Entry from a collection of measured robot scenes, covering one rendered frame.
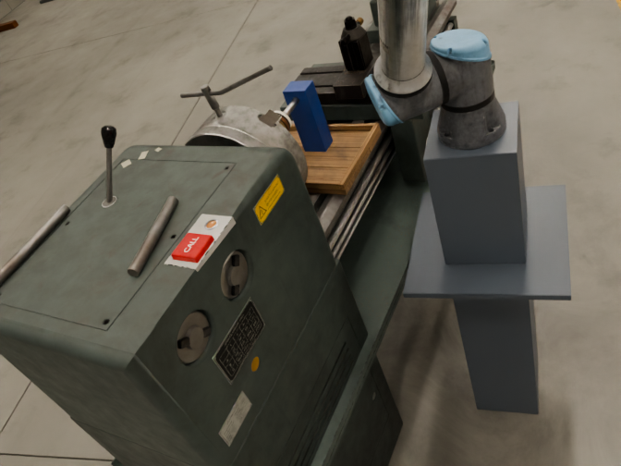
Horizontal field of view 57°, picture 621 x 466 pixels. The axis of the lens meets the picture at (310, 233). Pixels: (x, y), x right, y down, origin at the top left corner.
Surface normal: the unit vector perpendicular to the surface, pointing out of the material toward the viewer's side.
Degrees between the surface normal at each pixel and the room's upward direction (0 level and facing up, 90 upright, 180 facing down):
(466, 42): 7
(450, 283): 0
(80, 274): 0
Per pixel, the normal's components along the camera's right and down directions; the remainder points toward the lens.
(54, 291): -0.29, -0.71
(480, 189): -0.26, 0.70
